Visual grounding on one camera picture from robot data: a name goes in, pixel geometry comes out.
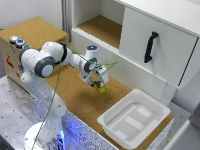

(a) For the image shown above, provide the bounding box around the white cabinet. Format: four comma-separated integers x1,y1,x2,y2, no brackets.
70,0,200,108

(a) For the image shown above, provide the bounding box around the white plastic box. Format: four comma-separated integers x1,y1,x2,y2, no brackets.
96,88,172,150

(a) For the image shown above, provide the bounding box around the yellow block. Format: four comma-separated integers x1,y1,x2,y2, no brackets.
97,86,107,95

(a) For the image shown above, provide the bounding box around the green button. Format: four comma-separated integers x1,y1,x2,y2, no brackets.
21,43,32,51

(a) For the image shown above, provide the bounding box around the black door handle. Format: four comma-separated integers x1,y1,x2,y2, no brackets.
143,30,160,64

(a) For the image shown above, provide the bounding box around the wooden drawer box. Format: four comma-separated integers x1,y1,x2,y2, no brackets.
0,16,71,90

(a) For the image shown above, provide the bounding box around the white sliding door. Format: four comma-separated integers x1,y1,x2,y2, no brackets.
118,6,200,87

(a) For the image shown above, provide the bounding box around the blue button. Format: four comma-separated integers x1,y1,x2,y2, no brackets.
15,38,26,48

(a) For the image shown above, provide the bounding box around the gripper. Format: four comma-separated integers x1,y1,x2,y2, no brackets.
79,65,110,86

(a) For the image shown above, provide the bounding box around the red button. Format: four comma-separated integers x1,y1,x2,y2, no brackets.
8,34,19,45

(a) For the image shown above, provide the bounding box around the green cable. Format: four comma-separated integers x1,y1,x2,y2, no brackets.
31,44,119,150

